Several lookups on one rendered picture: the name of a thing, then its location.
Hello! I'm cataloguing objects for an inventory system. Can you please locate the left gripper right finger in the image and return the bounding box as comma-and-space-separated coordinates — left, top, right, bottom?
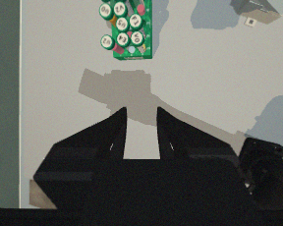
156, 107, 240, 168

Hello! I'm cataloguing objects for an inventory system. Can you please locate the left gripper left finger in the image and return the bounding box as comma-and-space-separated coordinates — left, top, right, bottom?
43, 107, 127, 160

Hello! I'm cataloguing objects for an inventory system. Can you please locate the test tube with green cap and pink liquid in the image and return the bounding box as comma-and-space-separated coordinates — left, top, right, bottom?
101, 34, 124, 54

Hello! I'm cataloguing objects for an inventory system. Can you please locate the green tube rack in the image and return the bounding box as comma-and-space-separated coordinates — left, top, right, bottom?
111, 0, 152, 61

